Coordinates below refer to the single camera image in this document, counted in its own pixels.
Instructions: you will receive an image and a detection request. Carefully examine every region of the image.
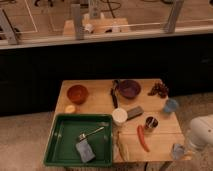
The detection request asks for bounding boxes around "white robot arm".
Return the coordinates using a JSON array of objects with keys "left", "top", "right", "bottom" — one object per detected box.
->
[{"left": 171, "top": 114, "right": 213, "bottom": 160}]

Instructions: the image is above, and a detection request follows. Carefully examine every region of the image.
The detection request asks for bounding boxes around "metal can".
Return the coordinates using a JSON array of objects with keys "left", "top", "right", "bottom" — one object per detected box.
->
[{"left": 144, "top": 116, "right": 158, "bottom": 132}]

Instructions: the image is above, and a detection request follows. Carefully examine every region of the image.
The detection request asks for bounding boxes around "blue plastic cup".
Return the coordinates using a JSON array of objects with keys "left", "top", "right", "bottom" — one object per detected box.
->
[{"left": 163, "top": 98, "right": 179, "bottom": 114}]

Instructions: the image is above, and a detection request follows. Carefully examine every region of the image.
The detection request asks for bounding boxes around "yellow banana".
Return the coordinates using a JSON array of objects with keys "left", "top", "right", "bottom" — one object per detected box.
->
[{"left": 116, "top": 133, "right": 130, "bottom": 162}]

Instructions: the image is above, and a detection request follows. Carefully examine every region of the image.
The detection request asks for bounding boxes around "gray sponge block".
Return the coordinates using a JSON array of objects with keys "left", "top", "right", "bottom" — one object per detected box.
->
[{"left": 127, "top": 106, "right": 144, "bottom": 120}]

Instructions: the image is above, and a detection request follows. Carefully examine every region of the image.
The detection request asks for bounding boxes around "bunch of dark grapes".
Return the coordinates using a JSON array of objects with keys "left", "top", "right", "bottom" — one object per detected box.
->
[{"left": 148, "top": 83, "right": 169, "bottom": 98}]

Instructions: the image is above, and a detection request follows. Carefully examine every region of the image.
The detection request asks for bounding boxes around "white cup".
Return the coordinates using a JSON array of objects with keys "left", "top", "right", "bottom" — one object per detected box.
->
[{"left": 112, "top": 108, "right": 128, "bottom": 126}]

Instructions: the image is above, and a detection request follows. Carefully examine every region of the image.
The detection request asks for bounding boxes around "purple bowl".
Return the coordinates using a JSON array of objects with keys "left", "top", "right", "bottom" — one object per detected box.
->
[{"left": 118, "top": 80, "right": 141, "bottom": 99}]

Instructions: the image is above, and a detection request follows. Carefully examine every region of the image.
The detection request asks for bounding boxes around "black spatula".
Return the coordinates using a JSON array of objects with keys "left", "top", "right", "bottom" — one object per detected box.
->
[{"left": 110, "top": 80, "right": 119, "bottom": 109}]

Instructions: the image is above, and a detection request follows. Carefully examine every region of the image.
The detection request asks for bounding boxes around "metal fork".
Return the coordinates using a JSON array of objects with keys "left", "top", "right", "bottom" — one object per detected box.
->
[{"left": 78, "top": 127, "right": 104, "bottom": 141}]

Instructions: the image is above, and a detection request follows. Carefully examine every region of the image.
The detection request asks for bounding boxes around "orange bowl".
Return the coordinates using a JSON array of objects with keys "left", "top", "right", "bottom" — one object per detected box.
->
[{"left": 67, "top": 85, "right": 89, "bottom": 104}]

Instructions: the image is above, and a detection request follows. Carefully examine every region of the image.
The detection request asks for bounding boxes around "small yellow round fruit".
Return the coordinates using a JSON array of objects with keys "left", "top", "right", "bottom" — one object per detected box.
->
[{"left": 65, "top": 105, "right": 76, "bottom": 114}]

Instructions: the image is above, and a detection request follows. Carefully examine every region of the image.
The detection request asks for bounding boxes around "green plastic tray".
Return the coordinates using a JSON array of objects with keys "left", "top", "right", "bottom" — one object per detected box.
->
[{"left": 44, "top": 114, "right": 113, "bottom": 167}]

